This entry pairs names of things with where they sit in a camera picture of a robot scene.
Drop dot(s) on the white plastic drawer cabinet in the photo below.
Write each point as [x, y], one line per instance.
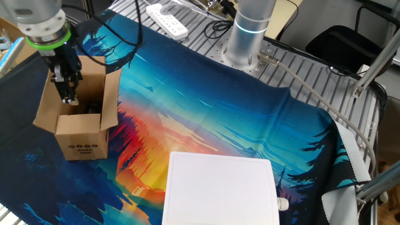
[218, 187]

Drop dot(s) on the black office chair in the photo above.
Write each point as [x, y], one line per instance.
[340, 47]

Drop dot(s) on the white blue flat bar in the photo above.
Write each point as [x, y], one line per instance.
[11, 54]

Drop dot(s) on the aluminium frame post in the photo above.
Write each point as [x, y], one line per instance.
[375, 67]
[378, 184]

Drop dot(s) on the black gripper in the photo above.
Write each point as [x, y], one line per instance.
[70, 61]

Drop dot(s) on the beige board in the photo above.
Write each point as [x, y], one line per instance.
[281, 22]

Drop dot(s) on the colourful forest print tablecloth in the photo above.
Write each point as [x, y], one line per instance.
[218, 103]

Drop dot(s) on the white power strip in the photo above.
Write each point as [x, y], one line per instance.
[168, 22]

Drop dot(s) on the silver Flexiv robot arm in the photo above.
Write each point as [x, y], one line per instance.
[247, 40]

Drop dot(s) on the brown cardboard box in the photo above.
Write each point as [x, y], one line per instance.
[81, 140]

